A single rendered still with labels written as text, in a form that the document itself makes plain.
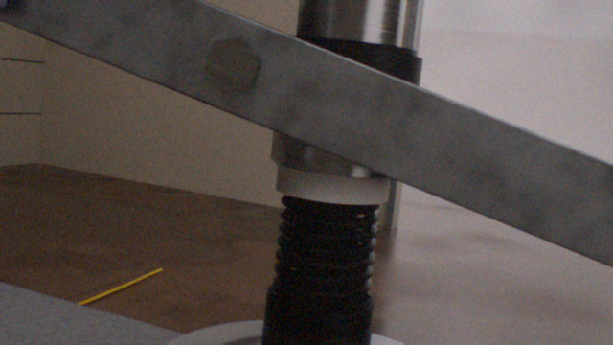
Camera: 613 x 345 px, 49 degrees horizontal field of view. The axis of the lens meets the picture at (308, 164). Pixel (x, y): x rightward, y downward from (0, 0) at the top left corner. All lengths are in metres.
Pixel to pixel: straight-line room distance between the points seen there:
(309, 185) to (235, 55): 0.09
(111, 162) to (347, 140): 6.31
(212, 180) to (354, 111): 5.66
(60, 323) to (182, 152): 5.58
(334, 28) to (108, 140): 6.29
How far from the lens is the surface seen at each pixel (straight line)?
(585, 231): 0.38
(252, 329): 0.53
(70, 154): 6.98
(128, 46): 0.38
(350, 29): 0.39
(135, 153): 6.47
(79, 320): 0.61
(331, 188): 0.39
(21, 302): 0.65
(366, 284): 0.42
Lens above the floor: 1.04
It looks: 7 degrees down
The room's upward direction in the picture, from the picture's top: 6 degrees clockwise
